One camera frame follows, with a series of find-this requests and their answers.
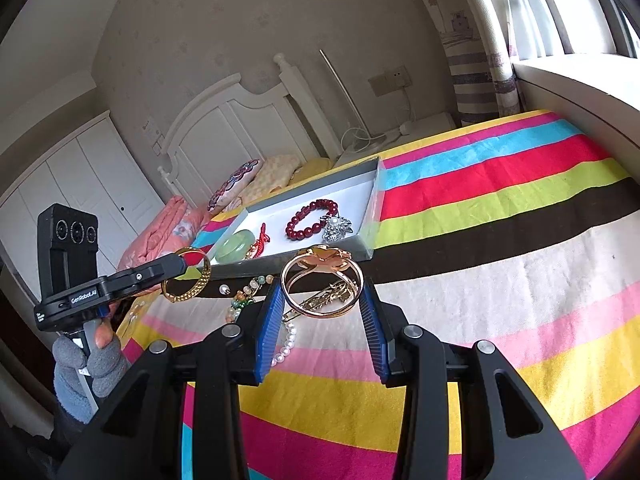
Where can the left hand grey glove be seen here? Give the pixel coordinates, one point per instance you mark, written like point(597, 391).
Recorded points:
point(105, 365)

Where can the grey cardboard tray box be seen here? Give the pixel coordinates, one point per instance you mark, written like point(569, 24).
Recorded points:
point(356, 190)

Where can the yellow textured pillow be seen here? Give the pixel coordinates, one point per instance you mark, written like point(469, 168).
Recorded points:
point(275, 173)

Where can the gold flower cuff bangle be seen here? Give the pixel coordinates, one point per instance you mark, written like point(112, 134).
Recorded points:
point(321, 282)

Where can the gold filigree bangle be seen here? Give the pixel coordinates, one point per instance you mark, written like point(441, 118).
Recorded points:
point(200, 276)

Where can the thin white floor lamp pole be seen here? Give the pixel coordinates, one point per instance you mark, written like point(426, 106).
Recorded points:
point(361, 131)

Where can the white wooden headboard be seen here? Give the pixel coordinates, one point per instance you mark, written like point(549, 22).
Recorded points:
point(226, 125)

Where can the wall power socket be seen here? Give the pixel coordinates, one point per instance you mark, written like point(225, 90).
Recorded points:
point(391, 80)

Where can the folded pink floral quilt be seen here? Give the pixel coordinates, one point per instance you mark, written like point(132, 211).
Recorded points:
point(173, 228)

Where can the silver flower brooch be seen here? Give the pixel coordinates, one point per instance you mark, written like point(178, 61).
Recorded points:
point(335, 228)

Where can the green jade bangle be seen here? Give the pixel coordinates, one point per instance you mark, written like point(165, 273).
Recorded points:
point(234, 248)

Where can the white window sill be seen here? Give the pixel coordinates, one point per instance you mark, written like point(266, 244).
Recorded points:
point(597, 93)

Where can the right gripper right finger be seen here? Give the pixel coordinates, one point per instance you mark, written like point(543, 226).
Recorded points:
point(380, 338)

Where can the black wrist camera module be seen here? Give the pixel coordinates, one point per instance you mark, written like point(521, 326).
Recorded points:
point(67, 243)

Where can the embroidered patterned pillow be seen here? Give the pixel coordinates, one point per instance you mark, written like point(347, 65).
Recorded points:
point(234, 185)

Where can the striped printed curtain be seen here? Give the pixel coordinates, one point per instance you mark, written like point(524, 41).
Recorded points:
point(478, 41)

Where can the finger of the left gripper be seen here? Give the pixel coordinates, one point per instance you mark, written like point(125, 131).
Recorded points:
point(130, 282)

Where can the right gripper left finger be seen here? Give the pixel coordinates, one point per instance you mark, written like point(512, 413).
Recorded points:
point(267, 330)

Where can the white bedside table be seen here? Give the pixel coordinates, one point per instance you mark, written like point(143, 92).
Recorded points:
point(405, 133)

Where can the striped colourful bed sheet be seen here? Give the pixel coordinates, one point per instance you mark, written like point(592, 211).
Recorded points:
point(524, 232)

